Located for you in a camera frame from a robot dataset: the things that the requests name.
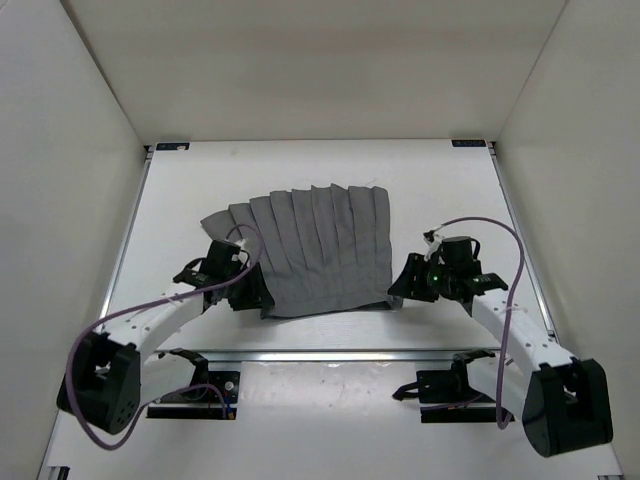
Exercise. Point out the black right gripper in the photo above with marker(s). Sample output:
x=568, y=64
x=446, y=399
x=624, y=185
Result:
x=409, y=284

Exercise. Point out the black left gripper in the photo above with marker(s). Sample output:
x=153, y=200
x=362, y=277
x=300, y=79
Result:
x=257, y=293

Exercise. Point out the grey pleated skirt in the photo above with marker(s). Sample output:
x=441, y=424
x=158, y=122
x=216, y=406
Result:
x=321, y=250

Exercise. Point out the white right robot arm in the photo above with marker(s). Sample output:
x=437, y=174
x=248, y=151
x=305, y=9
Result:
x=561, y=401

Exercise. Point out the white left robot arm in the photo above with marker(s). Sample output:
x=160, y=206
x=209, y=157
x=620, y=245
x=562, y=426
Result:
x=115, y=367

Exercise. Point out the blue right corner label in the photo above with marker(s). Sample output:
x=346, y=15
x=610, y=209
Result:
x=468, y=143

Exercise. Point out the blue corner label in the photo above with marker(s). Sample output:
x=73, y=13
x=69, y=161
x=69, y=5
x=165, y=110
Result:
x=172, y=146
x=468, y=143

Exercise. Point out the blue left corner label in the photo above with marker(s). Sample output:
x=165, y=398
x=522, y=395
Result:
x=172, y=146

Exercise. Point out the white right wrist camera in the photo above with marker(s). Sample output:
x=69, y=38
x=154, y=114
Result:
x=433, y=240

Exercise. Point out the aluminium front rail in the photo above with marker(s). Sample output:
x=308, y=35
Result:
x=329, y=356

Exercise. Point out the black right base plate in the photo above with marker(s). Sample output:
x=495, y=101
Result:
x=444, y=398

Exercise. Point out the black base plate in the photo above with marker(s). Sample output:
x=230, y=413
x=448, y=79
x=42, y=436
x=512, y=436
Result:
x=203, y=403
x=444, y=398

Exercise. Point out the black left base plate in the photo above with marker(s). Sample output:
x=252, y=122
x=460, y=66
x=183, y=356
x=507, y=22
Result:
x=203, y=403

